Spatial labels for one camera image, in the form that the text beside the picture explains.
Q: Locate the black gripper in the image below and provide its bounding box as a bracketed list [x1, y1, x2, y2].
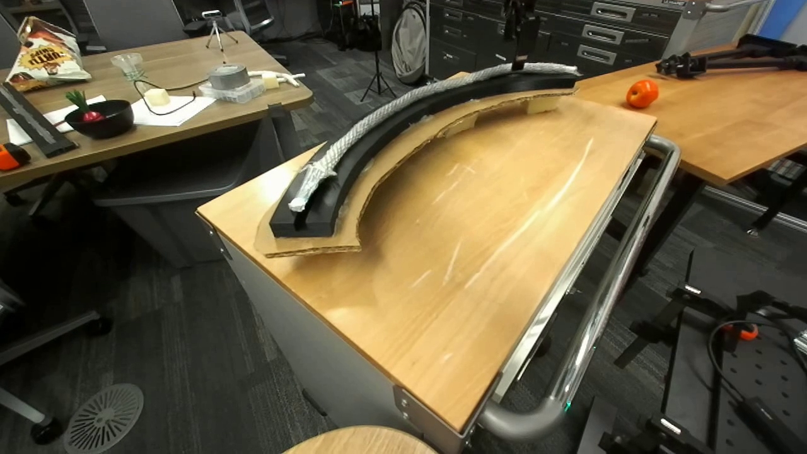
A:
[501, 0, 541, 71]

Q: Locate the white braided rope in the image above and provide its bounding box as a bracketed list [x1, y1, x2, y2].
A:
[286, 60, 581, 214]

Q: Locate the small orange object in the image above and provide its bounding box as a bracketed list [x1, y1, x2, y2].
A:
[0, 143, 33, 175]

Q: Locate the grey drawer cabinet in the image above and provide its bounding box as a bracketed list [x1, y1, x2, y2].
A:
[426, 0, 759, 84]

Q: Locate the round mesh fan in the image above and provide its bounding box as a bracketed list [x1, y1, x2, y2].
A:
[387, 0, 431, 87]

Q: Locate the orange ball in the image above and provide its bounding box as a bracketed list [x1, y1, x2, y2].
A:
[623, 78, 659, 113]

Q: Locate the black light stand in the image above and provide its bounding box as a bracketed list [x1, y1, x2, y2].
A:
[361, 0, 398, 107]

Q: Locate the black folded tripod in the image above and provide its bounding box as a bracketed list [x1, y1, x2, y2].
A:
[653, 41, 807, 84]

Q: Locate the wooden desk with black legs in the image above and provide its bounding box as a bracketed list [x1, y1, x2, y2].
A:
[570, 45, 807, 238]

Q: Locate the black curved track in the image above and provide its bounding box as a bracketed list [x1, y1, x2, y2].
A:
[266, 66, 581, 238]

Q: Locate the clear plastic box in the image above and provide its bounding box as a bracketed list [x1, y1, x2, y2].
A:
[199, 78, 266, 107]

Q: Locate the black metal stand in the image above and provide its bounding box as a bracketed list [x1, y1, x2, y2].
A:
[600, 251, 715, 454]

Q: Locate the grey tape roll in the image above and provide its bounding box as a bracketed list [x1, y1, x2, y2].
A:
[207, 64, 251, 95]

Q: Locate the small silver tripod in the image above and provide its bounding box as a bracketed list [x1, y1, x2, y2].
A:
[199, 8, 241, 56]

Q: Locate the white paper sheet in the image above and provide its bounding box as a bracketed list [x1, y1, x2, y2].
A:
[5, 93, 111, 146]
[131, 93, 216, 132]

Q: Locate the wooden office desk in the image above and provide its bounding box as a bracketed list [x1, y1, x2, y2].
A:
[0, 31, 314, 272]

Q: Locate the grey office chair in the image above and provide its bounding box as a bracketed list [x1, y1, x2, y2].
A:
[77, 0, 187, 54]

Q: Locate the black optical breadboard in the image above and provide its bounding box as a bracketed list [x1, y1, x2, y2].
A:
[671, 335, 807, 454]

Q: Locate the black bowl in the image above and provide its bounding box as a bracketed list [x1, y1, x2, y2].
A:
[63, 99, 136, 141]

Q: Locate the round wooden stool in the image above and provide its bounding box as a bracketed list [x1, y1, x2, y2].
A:
[284, 425, 439, 454]

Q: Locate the red toy radish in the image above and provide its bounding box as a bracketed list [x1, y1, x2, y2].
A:
[66, 88, 108, 126]

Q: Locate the chips bag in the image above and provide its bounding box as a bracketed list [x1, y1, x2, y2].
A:
[5, 16, 95, 95]

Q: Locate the black flat bar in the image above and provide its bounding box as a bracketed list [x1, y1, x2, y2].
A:
[0, 84, 81, 160]

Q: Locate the office chair base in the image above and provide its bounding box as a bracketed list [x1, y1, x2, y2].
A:
[0, 276, 116, 450]

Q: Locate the grey perforated round disc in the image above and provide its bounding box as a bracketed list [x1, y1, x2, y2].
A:
[59, 383, 146, 454]

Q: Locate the white connector cable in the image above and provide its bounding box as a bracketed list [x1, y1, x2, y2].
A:
[250, 71, 310, 92]

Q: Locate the chrome cart handle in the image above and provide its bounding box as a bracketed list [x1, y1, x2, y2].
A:
[477, 137, 682, 445]

